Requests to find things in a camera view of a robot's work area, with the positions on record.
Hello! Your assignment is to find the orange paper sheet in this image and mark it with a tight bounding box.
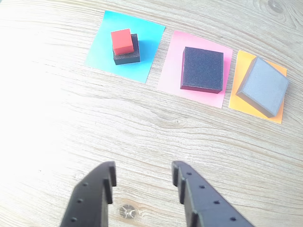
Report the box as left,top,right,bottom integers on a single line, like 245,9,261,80
228,50,288,125

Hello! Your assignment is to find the pink paper sheet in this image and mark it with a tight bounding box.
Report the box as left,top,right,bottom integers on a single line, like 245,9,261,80
157,30,234,109

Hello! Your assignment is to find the medium black block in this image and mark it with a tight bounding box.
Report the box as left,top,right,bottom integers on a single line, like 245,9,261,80
180,46,224,95

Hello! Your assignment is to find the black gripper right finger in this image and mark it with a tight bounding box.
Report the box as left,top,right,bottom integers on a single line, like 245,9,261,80
171,160,256,227

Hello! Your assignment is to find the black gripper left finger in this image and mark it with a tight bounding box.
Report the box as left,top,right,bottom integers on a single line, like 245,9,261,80
59,161,117,227

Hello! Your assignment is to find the blue paper sheet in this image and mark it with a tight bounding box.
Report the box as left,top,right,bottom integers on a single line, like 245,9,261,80
84,10,166,84

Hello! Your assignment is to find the small red cube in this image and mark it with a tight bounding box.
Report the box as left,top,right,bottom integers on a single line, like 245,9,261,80
110,28,135,55

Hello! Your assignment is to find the large black block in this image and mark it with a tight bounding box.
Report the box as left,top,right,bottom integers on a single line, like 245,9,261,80
236,56,290,119

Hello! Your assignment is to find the small black cube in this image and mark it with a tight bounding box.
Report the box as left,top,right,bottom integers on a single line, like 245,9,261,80
113,33,141,66

